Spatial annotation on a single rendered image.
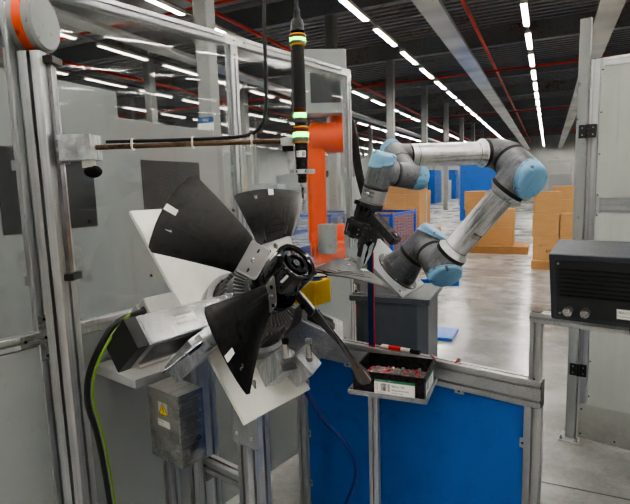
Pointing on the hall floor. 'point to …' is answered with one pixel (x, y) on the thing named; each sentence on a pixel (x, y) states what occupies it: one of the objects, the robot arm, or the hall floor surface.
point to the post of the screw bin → (374, 450)
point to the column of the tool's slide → (66, 371)
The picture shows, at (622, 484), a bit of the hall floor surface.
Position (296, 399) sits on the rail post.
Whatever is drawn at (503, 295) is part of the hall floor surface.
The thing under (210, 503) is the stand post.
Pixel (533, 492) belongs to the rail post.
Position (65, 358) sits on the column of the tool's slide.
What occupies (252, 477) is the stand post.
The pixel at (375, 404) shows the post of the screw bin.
